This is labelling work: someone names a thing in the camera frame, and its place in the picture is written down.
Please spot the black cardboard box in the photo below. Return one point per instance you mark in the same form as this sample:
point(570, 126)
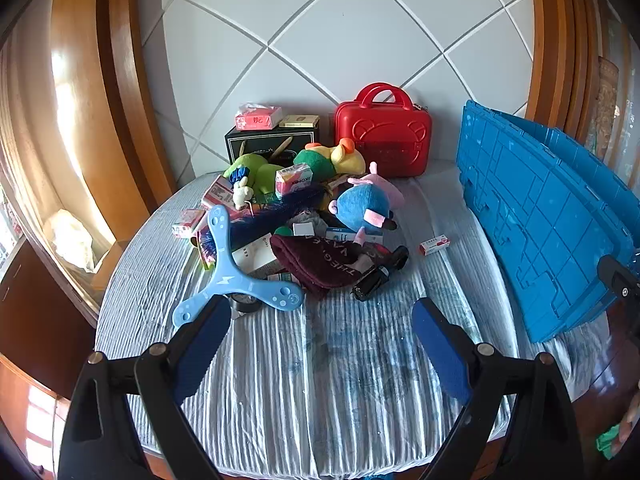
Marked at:
point(255, 141)

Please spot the green round toy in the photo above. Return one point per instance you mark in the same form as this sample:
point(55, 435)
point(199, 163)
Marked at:
point(282, 231)

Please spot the pink striped box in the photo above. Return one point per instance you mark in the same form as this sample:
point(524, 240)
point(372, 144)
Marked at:
point(216, 194)

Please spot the pale yellow flat box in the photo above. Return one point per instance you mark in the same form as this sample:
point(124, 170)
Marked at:
point(299, 121)

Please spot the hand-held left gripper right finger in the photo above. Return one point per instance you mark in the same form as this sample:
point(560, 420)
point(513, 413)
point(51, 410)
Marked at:
point(442, 355)

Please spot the maroon knit beanie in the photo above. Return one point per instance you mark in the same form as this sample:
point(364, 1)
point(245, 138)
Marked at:
point(320, 265)

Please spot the beige sheer curtain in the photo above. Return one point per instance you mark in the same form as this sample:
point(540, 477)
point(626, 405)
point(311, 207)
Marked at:
point(50, 160)

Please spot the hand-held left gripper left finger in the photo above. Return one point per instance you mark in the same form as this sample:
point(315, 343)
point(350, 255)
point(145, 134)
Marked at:
point(200, 350)

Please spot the wooden headboard pillar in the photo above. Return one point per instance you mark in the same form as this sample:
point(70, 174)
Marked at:
point(555, 35)
point(125, 85)

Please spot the yellow green plush toy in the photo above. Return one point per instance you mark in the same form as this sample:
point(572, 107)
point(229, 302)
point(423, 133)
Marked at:
point(320, 160)

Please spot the white plastic bag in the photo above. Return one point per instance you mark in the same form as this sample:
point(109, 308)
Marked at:
point(72, 237)

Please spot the small red white box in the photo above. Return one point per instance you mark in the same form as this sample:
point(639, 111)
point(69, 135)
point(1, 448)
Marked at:
point(434, 246)

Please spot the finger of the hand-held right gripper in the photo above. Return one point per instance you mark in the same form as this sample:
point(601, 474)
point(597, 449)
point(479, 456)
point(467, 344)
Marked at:
point(620, 280)

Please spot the light blue boomerang toy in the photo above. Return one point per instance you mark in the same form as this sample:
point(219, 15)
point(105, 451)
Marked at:
point(225, 280)

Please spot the blue plastic crate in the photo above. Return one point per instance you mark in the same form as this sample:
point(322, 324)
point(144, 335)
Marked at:
point(540, 220)

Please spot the pink tissue pack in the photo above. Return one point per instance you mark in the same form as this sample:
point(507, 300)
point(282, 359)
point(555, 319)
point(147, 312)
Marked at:
point(257, 119)

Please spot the red hard carry case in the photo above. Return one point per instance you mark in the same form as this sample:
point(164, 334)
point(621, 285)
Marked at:
point(380, 135)

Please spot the white green patch box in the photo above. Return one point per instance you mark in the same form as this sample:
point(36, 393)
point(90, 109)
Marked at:
point(257, 257)

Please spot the red white flat box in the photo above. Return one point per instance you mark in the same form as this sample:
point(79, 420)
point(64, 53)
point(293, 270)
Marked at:
point(186, 222)

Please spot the black tape roll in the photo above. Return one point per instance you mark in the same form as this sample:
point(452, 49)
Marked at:
point(250, 307)

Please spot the blue pink pig plush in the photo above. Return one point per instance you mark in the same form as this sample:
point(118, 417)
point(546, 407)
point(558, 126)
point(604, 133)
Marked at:
point(357, 205)

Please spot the green cloth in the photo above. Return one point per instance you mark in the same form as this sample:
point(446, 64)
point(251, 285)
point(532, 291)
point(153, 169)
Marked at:
point(607, 445)

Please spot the pink white box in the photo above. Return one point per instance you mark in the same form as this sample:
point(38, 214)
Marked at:
point(295, 182)

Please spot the dark wooden cabinet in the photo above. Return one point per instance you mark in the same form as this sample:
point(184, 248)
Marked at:
point(30, 310)

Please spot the clear quilt storage bag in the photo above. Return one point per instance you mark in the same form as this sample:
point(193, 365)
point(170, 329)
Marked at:
point(620, 125)

